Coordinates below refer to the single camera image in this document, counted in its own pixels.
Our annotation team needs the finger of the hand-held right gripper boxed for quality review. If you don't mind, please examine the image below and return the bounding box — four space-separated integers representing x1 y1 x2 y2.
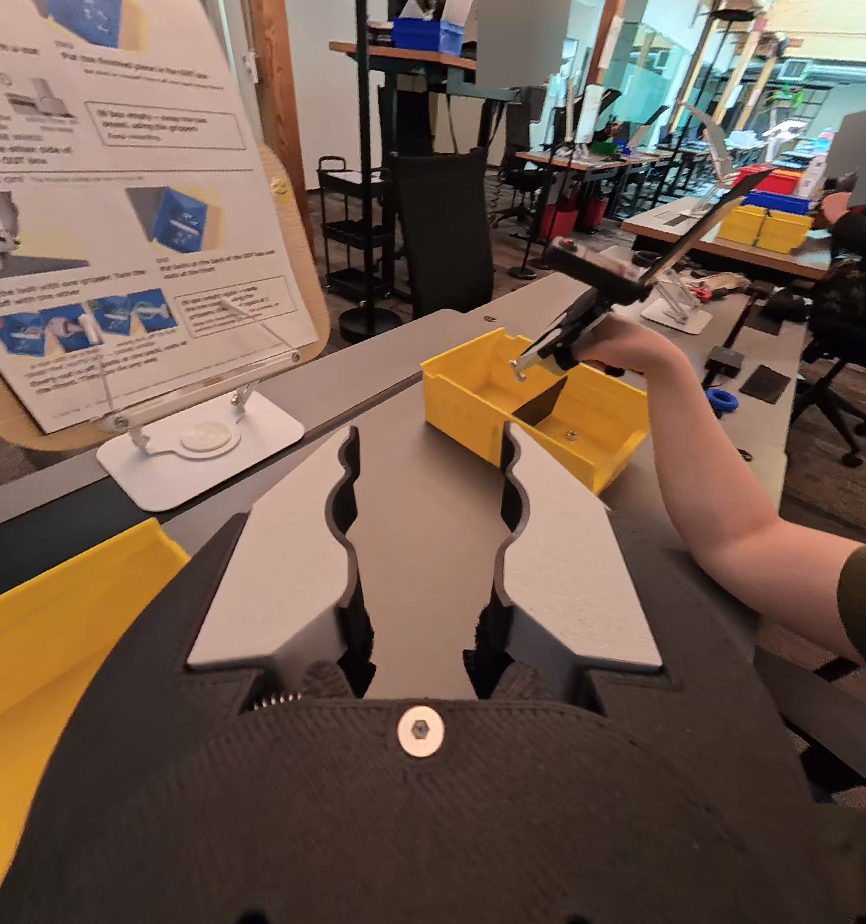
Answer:
512 334 576 372
535 289 599 347

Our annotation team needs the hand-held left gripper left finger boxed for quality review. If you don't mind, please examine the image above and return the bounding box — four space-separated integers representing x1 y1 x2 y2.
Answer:
186 426 376 700

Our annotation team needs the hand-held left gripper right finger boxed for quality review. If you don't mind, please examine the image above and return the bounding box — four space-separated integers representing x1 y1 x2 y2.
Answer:
465 422 665 700

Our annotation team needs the yellow bin with dark divider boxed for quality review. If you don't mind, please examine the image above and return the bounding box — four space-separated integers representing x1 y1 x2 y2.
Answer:
420 327 650 496

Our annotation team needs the plain yellow plastic bin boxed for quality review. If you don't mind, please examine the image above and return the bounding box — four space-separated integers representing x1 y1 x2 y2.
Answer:
0 518 191 914

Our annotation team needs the person's right forearm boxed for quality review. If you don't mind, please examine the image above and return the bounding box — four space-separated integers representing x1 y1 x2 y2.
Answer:
646 346 863 661

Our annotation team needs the person's right hand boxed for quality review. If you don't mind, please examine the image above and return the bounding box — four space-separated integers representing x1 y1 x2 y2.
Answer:
566 314 688 378

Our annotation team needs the grey work table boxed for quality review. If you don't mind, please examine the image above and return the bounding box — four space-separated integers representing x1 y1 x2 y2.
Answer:
621 195 834 281

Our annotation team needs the white metal document stand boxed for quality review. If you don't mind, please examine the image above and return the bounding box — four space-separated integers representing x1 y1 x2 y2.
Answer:
90 292 306 512

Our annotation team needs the black square pad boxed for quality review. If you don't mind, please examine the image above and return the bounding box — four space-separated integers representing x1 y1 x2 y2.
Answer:
739 364 792 402

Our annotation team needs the blue plastic bin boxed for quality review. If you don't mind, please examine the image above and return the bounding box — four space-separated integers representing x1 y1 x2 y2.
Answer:
742 190 813 216
392 16 465 55

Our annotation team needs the red plastic bin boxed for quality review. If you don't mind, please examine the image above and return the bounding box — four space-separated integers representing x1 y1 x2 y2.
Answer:
732 167 802 194

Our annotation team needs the black utility cart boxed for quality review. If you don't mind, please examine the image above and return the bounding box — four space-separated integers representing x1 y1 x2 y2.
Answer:
316 155 392 300

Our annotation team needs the black office chair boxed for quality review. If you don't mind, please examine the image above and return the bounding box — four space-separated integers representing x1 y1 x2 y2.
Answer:
794 318 866 466

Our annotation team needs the instruction sheet on wooden board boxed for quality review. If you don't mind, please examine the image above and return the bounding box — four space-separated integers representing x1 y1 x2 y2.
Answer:
0 0 331 452

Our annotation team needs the wooden shelf with black frame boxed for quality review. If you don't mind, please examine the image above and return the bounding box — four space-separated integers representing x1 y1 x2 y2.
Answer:
330 39 549 218

